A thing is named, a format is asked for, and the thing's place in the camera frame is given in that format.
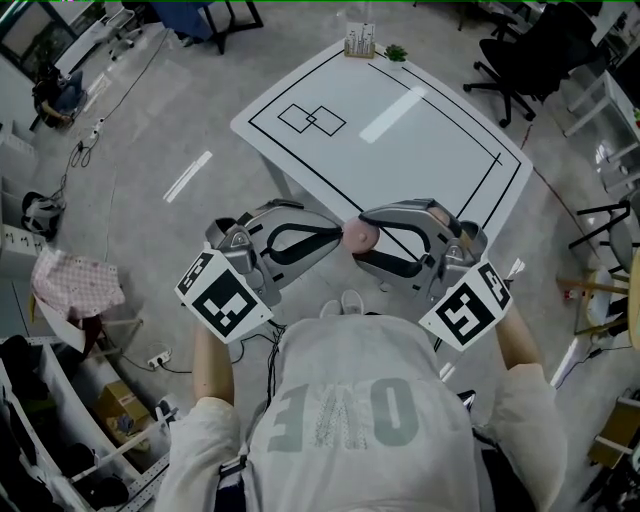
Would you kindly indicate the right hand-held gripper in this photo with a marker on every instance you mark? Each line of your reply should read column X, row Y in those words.
column 465, row 310

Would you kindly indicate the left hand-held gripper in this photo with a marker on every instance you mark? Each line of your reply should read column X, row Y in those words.
column 225, row 300

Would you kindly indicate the small pink round object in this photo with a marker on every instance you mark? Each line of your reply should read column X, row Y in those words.
column 360, row 237

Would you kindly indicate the person's right forearm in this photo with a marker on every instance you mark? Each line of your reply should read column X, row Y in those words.
column 520, row 340

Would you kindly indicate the person's left forearm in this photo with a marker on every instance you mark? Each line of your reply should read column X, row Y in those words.
column 212, row 365

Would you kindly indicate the person's left grey shoe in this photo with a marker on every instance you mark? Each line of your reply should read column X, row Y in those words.
column 330, row 309

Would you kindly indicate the person's grey shoe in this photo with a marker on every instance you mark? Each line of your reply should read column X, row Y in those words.
column 352, row 302
column 330, row 309

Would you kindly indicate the person's right grey shoe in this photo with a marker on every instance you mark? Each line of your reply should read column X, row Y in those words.
column 352, row 302

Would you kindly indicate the person's light grey shirt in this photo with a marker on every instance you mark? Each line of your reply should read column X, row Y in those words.
column 360, row 425

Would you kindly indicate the small green potted plant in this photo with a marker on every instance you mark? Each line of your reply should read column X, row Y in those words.
column 396, row 55

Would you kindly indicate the white power strip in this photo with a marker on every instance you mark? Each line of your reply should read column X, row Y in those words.
column 160, row 360
column 97, row 129

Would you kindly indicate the wooden stool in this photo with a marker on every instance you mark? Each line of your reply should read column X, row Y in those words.
column 595, row 300

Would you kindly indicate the black office chair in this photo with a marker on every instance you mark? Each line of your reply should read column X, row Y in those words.
column 540, row 60

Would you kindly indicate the pink checked cloth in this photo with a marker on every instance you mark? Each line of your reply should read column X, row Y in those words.
column 77, row 285

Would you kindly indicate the white glass-top table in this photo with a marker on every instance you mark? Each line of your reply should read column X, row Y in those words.
column 607, row 125

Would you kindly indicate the round yellow table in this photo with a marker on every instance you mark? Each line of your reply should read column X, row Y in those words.
column 635, row 300

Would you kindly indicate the brown cardboard box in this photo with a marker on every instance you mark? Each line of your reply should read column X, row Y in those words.
column 122, row 407

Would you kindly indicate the black and grey bag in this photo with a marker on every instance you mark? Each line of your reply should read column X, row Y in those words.
column 42, row 212

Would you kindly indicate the white storage box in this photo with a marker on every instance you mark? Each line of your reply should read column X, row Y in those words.
column 20, row 245

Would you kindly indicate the white metal shelf rack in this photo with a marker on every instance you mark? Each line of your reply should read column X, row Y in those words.
column 60, row 440

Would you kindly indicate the black frame grey chair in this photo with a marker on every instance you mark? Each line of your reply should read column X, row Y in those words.
column 615, row 235

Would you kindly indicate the black frame table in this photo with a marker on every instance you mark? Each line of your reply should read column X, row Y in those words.
column 235, row 25

